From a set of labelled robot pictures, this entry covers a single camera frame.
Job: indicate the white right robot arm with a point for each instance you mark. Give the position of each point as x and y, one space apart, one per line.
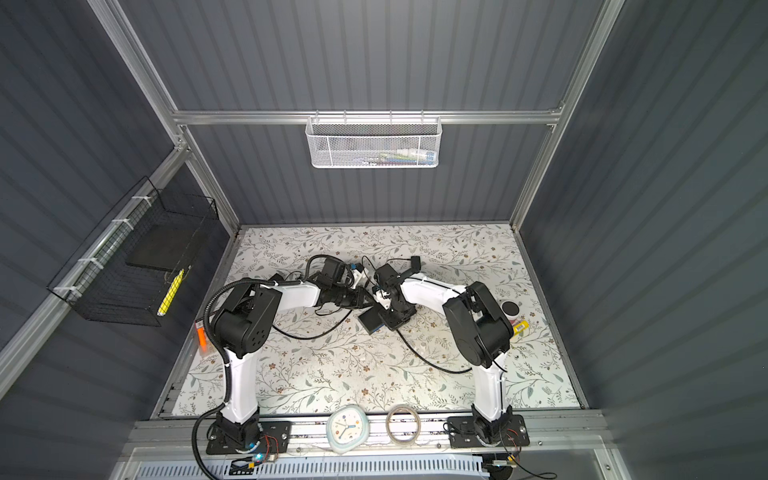
479 327

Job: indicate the white wire mesh basket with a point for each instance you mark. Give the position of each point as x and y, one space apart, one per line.
390 143

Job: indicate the black wire wall basket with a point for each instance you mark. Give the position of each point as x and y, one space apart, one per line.
124 274

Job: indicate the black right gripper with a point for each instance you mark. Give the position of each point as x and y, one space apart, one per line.
392 323

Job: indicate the yellow marker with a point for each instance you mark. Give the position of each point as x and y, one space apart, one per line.
519 327

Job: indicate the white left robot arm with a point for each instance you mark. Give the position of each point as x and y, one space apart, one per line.
238 319

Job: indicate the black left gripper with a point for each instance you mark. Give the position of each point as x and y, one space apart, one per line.
361 296

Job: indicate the black power adapter with cord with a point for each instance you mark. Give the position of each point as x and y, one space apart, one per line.
413 265

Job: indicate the pink tape roll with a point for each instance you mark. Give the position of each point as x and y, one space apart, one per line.
510 309

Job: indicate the white analog clock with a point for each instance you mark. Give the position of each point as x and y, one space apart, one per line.
347 428

